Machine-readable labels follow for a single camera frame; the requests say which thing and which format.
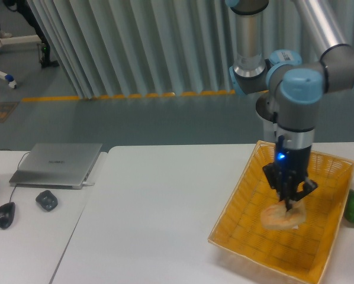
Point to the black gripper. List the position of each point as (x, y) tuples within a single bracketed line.
[(289, 163)]

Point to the triangular golden bread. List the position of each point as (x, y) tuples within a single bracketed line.
[(277, 217)]

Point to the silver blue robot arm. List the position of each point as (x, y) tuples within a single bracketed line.
[(292, 90)]

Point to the yellow woven basket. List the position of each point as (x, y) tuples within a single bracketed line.
[(300, 254)]

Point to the silver closed laptop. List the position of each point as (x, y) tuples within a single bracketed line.
[(57, 165)]

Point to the black earbud case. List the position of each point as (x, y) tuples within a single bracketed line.
[(47, 200)]

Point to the black computer mouse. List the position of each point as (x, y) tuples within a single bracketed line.
[(7, 214)]

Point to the white rolling stand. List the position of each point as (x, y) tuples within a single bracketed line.
[(10, 50)]

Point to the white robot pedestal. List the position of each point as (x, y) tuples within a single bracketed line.
[(267, 109)]

